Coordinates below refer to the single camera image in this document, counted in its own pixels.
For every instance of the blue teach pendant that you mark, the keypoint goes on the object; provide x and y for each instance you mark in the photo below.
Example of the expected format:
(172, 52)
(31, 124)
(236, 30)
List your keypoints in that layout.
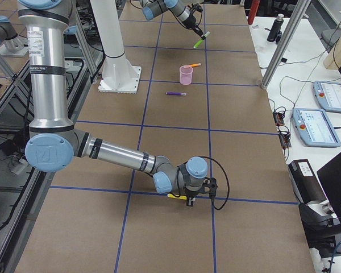
(315, 128)
(328, 95)

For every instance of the yellow highlighter pen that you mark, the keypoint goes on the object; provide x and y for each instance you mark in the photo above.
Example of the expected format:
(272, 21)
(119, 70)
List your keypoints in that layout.
(181, 197)

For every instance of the aluminium frame post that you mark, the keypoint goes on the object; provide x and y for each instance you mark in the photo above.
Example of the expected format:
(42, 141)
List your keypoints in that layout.
(290, 29)

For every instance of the green highlighter pen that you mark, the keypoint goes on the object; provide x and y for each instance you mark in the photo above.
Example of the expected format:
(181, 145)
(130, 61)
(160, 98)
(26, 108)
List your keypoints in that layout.
(200, 41)

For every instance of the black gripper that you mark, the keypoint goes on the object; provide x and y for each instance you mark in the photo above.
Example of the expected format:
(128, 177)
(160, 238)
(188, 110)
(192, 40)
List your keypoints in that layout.
(192, 23)
(190, 194)

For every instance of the red cylinder bottle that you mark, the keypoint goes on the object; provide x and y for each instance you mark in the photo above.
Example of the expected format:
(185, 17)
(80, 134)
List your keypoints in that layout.
(253, 11)

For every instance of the black box with label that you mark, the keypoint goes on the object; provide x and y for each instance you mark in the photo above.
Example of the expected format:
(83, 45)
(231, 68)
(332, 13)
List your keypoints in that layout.
(305, 183)

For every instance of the black water bottle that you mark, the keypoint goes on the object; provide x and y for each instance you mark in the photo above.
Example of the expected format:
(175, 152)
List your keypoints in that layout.
(275, 33)

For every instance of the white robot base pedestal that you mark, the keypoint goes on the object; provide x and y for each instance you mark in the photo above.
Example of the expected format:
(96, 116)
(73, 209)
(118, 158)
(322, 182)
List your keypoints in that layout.
(118, 75)

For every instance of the far blue teach pendant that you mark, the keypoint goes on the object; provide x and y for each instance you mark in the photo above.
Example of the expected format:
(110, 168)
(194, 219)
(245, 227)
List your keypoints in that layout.
(328, 95)

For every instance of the orange highlighter pen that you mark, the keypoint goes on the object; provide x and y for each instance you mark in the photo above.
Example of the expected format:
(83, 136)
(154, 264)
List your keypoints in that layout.
(195, 65)

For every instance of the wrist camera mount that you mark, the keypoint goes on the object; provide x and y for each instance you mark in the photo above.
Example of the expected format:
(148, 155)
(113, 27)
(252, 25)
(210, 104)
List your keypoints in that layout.
(195, 8)
(210, 187)

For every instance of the purple marker pen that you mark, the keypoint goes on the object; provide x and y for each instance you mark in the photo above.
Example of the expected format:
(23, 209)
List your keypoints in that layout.
(176, 94)

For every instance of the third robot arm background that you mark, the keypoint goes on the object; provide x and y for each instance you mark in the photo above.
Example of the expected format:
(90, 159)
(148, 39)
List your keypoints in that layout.
(11, 43)

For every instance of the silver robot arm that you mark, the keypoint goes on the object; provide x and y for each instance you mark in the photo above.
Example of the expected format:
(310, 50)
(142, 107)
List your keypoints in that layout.
(54, 141)
(183, 11)

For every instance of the near blue teach pendant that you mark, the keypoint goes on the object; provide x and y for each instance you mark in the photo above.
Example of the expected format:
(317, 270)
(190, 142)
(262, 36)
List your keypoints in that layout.
(315, 128)

